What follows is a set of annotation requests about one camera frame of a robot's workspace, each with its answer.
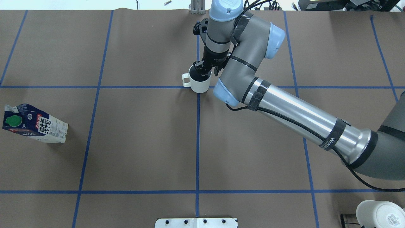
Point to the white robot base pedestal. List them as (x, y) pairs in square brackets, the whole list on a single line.
[(196, 223)]

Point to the white ribbed mug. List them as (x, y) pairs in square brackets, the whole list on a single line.
[(199, 83)]

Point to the black power strip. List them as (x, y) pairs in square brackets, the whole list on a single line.
[(258, 5)]

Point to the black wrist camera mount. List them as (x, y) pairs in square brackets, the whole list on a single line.
[(201, 28)]

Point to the blue white milk carton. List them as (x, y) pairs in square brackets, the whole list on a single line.
[(31, 122)]

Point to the aluminium frame post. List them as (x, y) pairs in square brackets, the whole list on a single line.
[(197, 7)]

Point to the black wire mug rack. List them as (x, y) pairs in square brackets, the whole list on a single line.
[(349, 221)]

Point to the white mug on rack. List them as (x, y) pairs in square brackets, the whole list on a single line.
[(380, 214)]

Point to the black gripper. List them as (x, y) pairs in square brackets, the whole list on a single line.
[(214, 58)]

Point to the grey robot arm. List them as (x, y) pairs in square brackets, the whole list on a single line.
[(236, 42)]

